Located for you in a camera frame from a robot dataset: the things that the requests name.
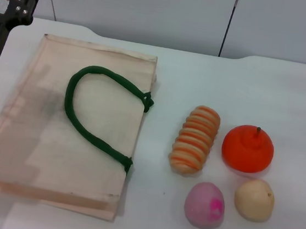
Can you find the pink round toy fruit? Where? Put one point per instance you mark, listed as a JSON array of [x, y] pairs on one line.
[[203, 206]]

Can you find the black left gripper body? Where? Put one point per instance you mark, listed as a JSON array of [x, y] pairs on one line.
[[0, 25]]

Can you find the orange persimmon toy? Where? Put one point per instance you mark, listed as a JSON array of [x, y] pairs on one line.
[[245, 152]]

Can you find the beige pear toy fruit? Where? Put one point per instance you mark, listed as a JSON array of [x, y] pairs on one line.
[[253, 200]]

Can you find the orange striped bread roll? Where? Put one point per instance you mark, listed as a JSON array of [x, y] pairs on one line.
[[194, 141]]

